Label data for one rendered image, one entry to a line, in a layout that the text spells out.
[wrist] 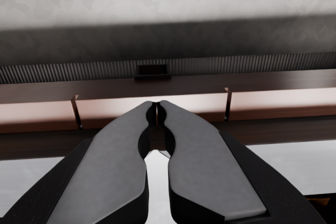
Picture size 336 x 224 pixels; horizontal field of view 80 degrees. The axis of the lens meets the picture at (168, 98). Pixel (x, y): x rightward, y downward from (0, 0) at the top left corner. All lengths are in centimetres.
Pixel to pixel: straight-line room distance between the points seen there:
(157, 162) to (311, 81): 22
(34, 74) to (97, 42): 26
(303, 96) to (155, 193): 21
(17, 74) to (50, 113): 35
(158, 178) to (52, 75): 41
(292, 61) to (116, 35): 44
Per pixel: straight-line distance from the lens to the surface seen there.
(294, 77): 32
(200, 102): 24
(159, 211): 30
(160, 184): 26
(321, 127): 31
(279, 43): 42
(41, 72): 58
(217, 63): 53
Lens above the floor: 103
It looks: 63 degrees down
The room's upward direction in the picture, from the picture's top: 172 degrees clockwise
